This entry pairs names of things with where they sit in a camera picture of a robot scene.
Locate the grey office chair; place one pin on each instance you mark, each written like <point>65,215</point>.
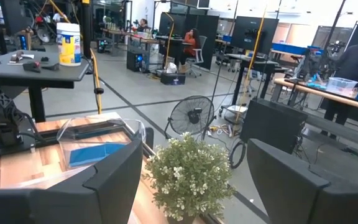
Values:
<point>199,56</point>

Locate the person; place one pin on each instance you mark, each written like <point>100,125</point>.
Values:
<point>353,62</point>
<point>191,43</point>
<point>143,25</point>

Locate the black column yellow band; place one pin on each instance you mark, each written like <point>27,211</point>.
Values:
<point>86,31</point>

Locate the long wooden table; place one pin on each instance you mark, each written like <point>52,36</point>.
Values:
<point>322,93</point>

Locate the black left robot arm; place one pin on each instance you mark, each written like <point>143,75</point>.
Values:
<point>2,124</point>

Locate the clear plastic bin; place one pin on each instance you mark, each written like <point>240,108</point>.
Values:
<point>73,133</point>

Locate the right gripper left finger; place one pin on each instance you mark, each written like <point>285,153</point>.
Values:
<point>104,202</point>

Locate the black clamp post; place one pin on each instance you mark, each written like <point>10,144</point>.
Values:
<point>149,138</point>

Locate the potted green plant white flowers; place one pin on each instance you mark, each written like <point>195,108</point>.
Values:
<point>191,177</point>

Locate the black equipment case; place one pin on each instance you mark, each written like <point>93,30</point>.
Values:
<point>172,78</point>

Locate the yellow pole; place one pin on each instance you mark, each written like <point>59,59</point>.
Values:
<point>250,62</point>

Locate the large black case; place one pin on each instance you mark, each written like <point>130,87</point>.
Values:
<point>272,124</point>

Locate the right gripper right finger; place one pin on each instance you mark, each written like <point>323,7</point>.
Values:
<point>291,196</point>

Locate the disinfecting wipes canister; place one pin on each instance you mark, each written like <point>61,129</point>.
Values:
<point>68,46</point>

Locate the dark grey side table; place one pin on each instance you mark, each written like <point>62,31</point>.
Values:
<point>26,76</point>

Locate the black tool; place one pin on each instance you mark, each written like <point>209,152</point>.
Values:
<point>31,67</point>
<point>50,67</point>

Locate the white bag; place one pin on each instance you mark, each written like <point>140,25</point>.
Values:
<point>171,68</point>

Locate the black computer tower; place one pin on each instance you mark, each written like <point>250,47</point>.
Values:
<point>135,61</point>

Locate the clear storage box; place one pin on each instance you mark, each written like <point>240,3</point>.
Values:
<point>342,85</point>

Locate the black floor fan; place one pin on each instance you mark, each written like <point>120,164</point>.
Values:
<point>191,116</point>

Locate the dark blue sponge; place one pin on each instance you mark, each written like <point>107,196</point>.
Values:
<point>87,157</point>
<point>115,148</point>

